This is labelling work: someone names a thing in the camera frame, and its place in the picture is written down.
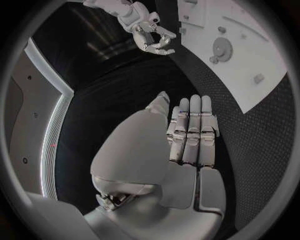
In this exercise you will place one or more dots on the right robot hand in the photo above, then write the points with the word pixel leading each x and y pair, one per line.
pixel 145 40

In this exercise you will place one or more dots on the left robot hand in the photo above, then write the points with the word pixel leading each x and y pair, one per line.
pixel 140 150

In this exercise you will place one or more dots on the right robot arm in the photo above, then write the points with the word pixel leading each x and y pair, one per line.
pixel 127 12

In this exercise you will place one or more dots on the white task board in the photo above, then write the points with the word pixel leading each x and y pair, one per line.
pixel 248 61

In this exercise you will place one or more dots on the small grey gear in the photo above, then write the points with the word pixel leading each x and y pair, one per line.
pixel 213 59

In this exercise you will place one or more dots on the grey peg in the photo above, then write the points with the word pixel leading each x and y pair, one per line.
pixel 221 29

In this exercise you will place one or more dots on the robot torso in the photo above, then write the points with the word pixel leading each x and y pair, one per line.
pixel 35 116

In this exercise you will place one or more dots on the grey block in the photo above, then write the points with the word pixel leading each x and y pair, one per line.
pixel 258 78

